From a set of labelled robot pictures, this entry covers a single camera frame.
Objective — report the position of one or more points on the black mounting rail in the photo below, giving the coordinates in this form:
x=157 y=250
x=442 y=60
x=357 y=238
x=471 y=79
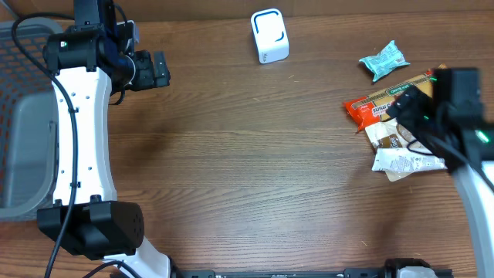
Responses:
x=392 y=268

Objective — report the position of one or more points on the beige pouch bag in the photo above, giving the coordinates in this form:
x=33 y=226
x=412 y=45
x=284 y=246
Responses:
x=390 y=134

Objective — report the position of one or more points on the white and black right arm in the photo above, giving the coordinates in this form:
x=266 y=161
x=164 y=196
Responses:
x=451 y=125

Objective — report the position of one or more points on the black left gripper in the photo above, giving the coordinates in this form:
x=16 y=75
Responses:
x=148 y=81

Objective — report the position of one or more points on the white tube with gold cap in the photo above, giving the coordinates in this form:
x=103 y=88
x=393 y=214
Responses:
x=402 y=160

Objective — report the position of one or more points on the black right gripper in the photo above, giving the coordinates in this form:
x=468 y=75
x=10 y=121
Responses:
x=408 y=108

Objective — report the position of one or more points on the orange spaghetti packet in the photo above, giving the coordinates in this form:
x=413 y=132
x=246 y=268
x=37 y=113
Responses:
x=371 y=109

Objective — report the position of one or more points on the dark grey plastic basket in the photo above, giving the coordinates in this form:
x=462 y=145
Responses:
x=28 y=134

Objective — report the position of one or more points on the teal snack packet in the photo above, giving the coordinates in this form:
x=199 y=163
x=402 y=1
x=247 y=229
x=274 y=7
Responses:
x=387 y=60

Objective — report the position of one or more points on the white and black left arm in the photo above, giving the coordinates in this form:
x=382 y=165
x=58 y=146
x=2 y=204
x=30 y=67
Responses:
x=88 y=63

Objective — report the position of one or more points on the white barcode scanner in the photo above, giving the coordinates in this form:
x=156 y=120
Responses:
x=270 y=35

